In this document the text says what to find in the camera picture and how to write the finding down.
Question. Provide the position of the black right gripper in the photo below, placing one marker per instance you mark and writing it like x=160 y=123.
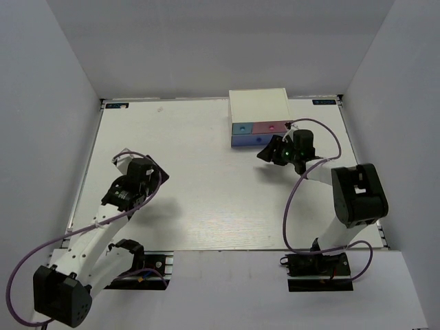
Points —
x=269 y=153

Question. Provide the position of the white drawer cabinet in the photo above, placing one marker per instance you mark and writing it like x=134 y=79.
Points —
x=258 y=105

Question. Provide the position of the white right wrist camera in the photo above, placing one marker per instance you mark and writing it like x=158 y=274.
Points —
x=290 y=128

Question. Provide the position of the light blue small drawer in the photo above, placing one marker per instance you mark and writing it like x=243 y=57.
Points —
x=244 y=128

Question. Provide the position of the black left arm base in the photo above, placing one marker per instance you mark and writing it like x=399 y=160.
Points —
x=152 y=274

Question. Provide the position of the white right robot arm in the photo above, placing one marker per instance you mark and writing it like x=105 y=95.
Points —
x=358 y=196

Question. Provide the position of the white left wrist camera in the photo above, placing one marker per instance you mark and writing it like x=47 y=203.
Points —
x=122 y=160

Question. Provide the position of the left blue table label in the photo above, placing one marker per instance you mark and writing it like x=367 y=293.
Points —
x=117 y=105

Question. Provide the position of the blue table label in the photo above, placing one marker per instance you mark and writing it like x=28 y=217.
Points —
x=117 y=105
x=324 y=102

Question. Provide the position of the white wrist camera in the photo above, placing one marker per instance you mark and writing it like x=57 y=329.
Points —
x=122 y=160
x=290 y=128

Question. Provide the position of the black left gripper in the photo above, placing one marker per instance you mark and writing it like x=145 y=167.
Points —
x=154 y=179

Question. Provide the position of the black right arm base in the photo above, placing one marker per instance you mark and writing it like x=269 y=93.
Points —
x=317 y=273

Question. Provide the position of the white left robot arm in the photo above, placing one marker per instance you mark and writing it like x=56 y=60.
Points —
x=64 y=291

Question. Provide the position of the right blue table label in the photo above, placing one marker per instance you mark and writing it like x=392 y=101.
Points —
x=324 y=102

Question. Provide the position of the blue wide drawer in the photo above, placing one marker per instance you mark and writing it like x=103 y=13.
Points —
x=251 y=140

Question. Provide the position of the pink drawer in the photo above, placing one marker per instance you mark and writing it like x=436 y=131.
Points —
x=270 y=127

